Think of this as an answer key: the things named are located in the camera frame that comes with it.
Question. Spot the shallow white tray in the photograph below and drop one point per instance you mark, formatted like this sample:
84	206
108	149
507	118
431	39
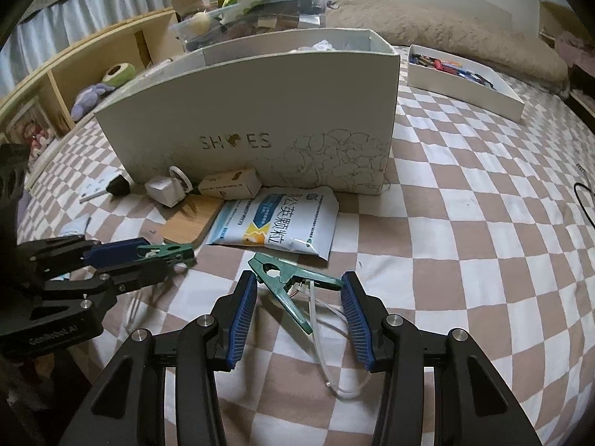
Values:
464	80

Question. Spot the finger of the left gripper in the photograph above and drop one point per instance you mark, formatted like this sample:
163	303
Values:
123	278
107	253

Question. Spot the bamboo coaster board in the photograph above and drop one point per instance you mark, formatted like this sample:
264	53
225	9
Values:
192	221

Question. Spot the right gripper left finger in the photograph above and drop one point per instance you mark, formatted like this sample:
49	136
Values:
126	403

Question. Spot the white shoe box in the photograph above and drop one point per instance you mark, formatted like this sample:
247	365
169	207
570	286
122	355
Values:
303	108

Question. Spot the beige fluffy blanket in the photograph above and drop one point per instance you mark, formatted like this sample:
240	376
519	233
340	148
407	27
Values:
517	54

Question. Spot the purple plush toy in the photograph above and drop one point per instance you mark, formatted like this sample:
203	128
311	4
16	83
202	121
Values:
88	99

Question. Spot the avocado plush toy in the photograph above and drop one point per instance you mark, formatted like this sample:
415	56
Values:
119	75

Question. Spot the blue white sachet packet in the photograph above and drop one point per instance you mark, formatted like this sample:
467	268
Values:
300	221

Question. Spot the white remote control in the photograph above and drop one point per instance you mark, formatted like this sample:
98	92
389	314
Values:
116	185

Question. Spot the small white carton box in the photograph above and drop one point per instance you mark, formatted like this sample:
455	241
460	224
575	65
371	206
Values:
231	185

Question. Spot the grey curtain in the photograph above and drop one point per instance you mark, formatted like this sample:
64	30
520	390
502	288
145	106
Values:
51	30

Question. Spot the clear plastic storage bin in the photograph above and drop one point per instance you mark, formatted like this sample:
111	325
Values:
225	24

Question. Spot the wooden bedside shelf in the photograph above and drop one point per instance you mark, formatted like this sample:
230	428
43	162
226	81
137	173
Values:
140	41

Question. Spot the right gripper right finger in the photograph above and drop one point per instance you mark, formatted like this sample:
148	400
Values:
474	406

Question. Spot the green plastic clip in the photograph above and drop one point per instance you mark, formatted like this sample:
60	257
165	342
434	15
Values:
171	254
279	277

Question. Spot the white cube charger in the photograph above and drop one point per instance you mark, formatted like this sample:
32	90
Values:
171	189

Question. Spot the framed doll display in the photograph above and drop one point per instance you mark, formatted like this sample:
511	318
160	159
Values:
30	126

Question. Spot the checkered bed sheet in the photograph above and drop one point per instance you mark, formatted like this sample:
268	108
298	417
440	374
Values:
479	228

